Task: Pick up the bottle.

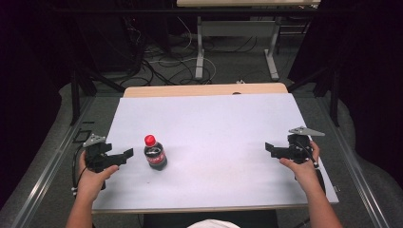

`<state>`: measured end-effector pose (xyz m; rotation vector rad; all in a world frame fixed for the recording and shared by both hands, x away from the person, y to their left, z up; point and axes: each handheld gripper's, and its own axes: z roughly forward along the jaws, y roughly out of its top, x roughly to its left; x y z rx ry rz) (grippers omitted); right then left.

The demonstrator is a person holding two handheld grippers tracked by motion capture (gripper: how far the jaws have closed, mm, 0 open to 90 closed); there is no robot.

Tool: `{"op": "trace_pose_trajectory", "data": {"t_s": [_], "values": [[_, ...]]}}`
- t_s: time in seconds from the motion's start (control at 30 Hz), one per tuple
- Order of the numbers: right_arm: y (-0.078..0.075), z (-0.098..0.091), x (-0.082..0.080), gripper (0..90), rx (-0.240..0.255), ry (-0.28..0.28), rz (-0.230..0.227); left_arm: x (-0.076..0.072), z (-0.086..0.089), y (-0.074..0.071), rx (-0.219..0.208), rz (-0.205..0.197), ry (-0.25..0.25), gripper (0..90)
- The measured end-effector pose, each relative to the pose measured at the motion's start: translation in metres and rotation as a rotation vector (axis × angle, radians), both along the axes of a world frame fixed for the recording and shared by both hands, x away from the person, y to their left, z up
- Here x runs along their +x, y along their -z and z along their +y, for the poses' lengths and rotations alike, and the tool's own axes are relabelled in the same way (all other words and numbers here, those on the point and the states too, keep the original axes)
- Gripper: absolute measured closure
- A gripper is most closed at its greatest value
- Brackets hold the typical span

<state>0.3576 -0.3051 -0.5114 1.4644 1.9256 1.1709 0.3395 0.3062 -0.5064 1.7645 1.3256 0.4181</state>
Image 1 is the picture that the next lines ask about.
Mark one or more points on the person's left hand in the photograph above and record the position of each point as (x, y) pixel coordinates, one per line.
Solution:
(93, 182)

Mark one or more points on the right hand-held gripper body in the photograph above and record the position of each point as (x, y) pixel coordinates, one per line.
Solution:
(299, 147)

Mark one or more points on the white board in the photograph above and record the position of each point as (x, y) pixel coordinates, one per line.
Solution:
(215, 133)

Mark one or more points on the desk with white legs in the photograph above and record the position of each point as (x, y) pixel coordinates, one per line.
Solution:
(199, 47)

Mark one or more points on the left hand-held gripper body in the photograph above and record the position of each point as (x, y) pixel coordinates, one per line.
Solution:
(95, 155)

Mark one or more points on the person's white shirt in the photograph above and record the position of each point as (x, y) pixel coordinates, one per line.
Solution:
(214, 224)

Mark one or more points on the black metal stand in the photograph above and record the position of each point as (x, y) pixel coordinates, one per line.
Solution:
(75, 95)
(334, 95)

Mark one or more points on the person's dark pants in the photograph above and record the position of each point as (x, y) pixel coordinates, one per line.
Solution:
(164, 220)

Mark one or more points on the wooden table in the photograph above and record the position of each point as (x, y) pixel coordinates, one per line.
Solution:
(190, 90)

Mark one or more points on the aluminium floor rail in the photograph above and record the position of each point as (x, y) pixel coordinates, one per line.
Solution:
(358, 177)
(47, 177)

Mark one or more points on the red bottle cap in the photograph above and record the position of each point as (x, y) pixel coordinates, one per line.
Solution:
(149, 140)

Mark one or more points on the person's right hand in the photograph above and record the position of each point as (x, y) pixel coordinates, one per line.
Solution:
(304, 172)

